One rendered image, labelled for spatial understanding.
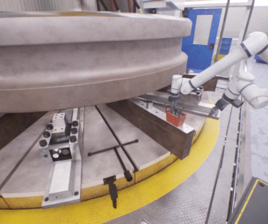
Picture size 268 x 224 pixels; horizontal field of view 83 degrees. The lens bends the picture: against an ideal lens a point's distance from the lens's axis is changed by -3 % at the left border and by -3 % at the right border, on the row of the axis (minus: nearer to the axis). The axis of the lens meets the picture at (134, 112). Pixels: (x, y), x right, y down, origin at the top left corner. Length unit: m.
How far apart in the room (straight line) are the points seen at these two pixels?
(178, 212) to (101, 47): 1.89
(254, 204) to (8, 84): 2.56
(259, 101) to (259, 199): 1.10
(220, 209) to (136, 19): 2.14
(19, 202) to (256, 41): 2.43
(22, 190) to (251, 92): 1.96
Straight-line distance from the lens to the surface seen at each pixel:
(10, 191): 1.96
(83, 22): 1.66
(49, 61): 1.85
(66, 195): 1.58
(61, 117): 1.73
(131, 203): 1.90
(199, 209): 1.98
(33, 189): 1.87
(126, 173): 1.67
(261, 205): 1.86
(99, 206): 1.92
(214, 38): 6.73
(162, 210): 1.89
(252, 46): 1.31
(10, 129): 2.61
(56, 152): 1.71
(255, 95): 1.01
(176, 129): 1.75
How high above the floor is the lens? 1.63
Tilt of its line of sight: 29 degrees down
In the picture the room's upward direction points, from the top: straight up
